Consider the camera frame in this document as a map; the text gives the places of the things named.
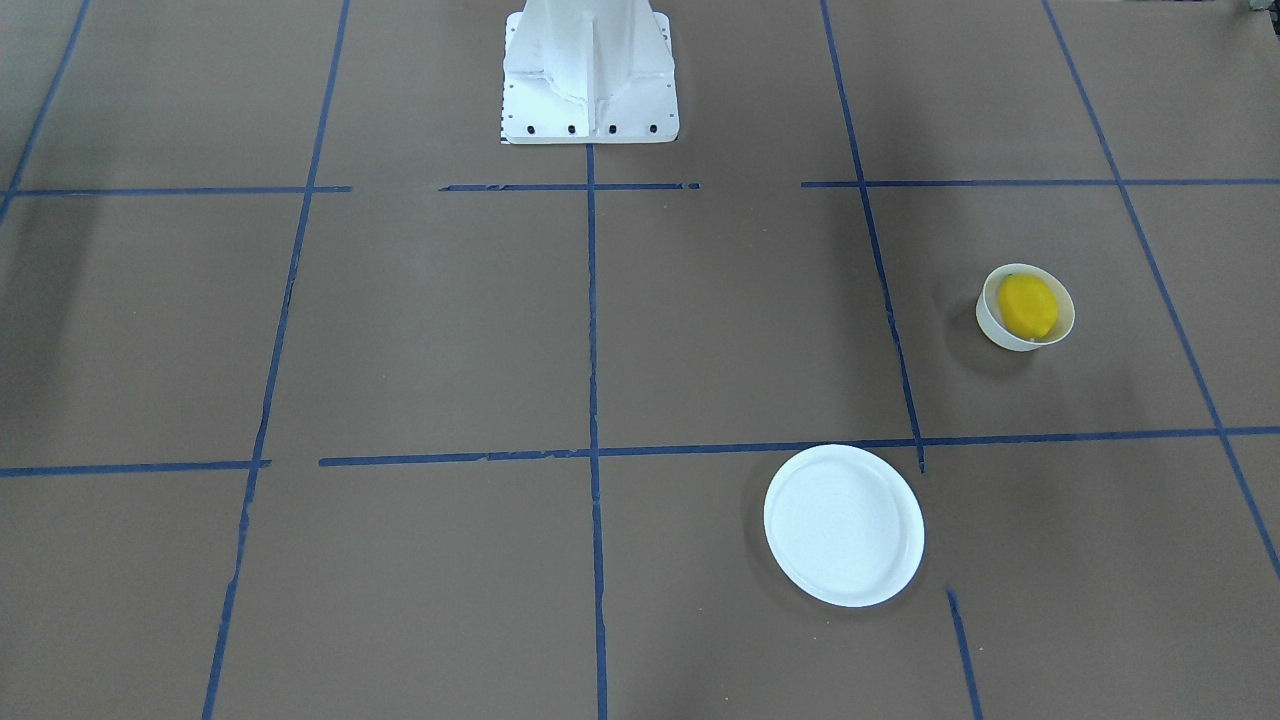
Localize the yellow lemon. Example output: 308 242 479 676
996 274 1060 342

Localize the white plate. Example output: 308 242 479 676
762 445 925 609

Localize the white bowl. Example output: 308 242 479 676
975 263 1076 352

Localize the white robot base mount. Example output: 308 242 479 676
500 1 681 145

